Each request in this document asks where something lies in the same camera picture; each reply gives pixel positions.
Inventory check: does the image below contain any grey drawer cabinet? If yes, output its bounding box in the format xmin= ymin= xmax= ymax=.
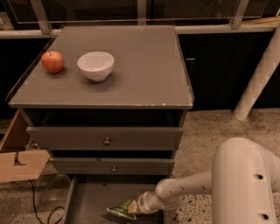
xmin=8 ymin=25 xmax=193 ymax=224

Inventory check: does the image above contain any grey top drawer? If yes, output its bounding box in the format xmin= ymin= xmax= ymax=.
xmin=27 ymin=127 xmax=183 ymax=151

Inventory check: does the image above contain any grey middle drawer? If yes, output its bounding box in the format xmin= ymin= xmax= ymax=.
xmin=50 ymin=157 xmax=175 ymax=175

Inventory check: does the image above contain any metal railing frame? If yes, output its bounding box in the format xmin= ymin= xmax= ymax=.
xmin=0 ymin=0 xmax=280 ymax=35

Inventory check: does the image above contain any grey bottom drawer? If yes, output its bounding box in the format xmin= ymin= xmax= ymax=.
xmin=62 ymin=175 xmax=167 ymax=224

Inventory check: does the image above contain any white ceramic bowl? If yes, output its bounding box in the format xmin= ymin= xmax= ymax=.
xmin=77 ymin=52 xmax=115 ymax=81

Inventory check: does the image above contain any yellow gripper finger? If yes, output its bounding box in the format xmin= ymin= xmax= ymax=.
xmin=128 ymin=200 xmax=138 ymax=214

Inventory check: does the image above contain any red apple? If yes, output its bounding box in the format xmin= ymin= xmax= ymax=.
xmin=41 ymin=51 xmax=65 ymax=74

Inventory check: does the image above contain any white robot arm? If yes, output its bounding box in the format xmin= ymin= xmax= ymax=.
xmin=129 ymin=137 xmax=280 ymax=224

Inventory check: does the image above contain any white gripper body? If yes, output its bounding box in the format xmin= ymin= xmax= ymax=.
xmin=136 ymin=191 xmax=159 ymax=214

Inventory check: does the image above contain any brown cardboard box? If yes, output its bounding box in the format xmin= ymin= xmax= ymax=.
xmin=0 ymin=111 xmax=50 ymax=183

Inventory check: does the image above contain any grey drawer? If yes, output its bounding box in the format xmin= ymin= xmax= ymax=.
xmin=27 ymin=127 xmax=183 ymax=151
xmin=50 ymin=157 xmax=175 ymax=175
xmin=62 ymin=175 xmax=167 ymax=224

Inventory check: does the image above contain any black cable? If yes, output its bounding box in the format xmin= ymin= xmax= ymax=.
xmin=28 ymin=178 xmax=66 ymax=224

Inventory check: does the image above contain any green jalapeno chip bag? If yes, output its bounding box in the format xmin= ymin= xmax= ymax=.
xmin=107 ymin=200 xmax=137 ymax=220

